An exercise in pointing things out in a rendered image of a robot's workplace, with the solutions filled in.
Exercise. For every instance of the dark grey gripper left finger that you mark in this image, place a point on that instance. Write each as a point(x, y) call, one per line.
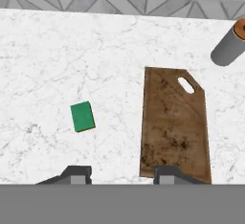
point(78, 172)

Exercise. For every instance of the green sponge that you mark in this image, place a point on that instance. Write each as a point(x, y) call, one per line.
point(82, 116)

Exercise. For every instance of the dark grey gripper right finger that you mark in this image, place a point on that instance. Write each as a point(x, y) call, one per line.
point(166, 171)

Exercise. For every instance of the brown wooden cutting board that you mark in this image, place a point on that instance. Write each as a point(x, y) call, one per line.
point(173, 122)

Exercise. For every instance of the grey cylinder with orange rim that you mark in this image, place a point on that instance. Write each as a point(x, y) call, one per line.
point(229, 47)

